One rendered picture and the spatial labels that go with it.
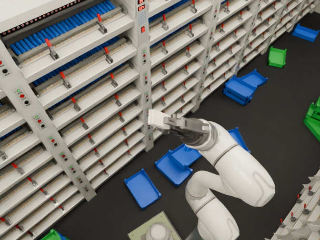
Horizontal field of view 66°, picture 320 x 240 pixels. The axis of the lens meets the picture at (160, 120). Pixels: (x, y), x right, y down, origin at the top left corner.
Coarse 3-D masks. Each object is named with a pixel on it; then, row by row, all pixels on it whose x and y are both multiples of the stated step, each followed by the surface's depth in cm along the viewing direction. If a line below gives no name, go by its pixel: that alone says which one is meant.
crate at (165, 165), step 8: (168, 152) 240; (160, 160) 238; (168, 160) 240; (160, 168) 235; (168, 168) 235; (176, 168) 235; (168, 176) 225; (176, 176) 230; (184, 176) 230; (176, 184) 221
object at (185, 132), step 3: (171, 114) 55; (174, 114) 54; (171, 117) 55; (174, 117) 54; (171, 126) 54; (174, 126) 54; (174, 129) 56; (177, 129) 55; (180, 129) 56; (183, 132) 60; (186, 132) 59; (186, 135) 61; (189, 135) 61; (192, 135) 62
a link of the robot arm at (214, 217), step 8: (216, 200) 118; (208, 208) 115; (216, 208) 114; (224, 208) 116; (200, 216) 116; (208, 216) 113; (216, 216) 112; (224, 216) 112; (200, 224) 117; (208, 224) 113; (216, 224) 111; (224, 224) 110; (232, 224) 112; (192, 232) 131; (200, 232) 119; (208, 232) 114; (216, 232) 111; (224, 232) 109; (232, 232) 110
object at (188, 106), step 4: (192, 100) 260; (188, 104) 262; (192, 104) 263; (180, 108) 250; (184, 108) 260; (188, 108) 261; (176, 112) 256; (180, 112) 255; (184, 112) 258; (180, 116) 255; (156, 132) 242; (160, 132) 243; (156, 136) 241
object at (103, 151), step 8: (136, 120) 204; (144, 120) 200; (128, 128) 200; (136, 128) 201; (120, 136) 196; (128, 136) 199; (112, 144) 192; (104, 152) 188; (80, 160) 182; (88, 160) 184; (96, 160) 185; (80, 168) 176; (88, 168) 186
